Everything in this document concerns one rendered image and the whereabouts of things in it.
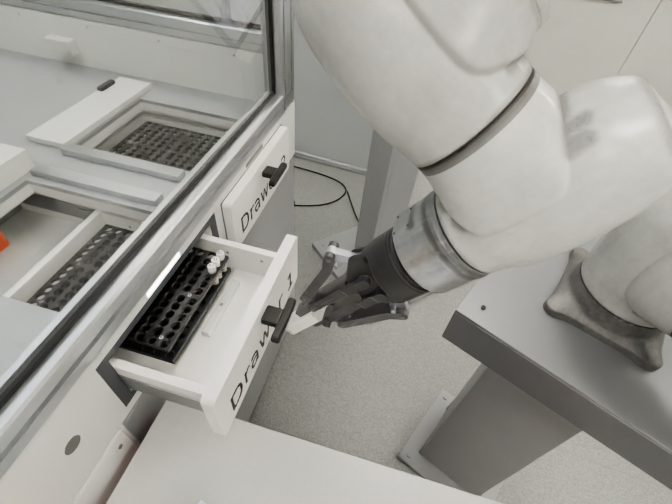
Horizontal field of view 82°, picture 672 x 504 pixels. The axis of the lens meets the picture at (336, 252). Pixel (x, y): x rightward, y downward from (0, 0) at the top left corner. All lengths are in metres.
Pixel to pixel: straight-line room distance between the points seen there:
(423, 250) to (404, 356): 1.28
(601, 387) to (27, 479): 0.73
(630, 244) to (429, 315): 1.17
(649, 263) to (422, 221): 0.39
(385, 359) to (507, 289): 0.91
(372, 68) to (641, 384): 0.64
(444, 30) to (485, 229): 0.14
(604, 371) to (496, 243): 0.46
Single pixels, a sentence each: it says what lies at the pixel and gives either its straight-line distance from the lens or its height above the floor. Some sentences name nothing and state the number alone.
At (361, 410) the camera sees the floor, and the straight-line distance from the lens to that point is 1.48.
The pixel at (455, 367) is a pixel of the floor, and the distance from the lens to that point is 1.64.
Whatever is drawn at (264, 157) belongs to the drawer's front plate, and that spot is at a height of 0.93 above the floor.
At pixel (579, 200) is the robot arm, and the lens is 0.30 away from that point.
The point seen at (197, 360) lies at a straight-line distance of 0.62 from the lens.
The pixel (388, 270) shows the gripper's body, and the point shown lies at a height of 1.09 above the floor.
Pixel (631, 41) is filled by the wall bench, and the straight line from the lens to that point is 3.41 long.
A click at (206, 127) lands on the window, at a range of 0.65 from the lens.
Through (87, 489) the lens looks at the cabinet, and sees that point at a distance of 0.66.
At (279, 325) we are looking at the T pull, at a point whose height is 0.91.
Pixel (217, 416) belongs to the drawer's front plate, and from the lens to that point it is 0.52.
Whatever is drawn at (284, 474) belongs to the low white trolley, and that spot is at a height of 0.76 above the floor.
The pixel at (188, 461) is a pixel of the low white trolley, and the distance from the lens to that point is 0.65.
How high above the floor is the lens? 1.37
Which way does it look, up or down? 47 degrees down
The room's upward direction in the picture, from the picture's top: 6 degrees clockwise
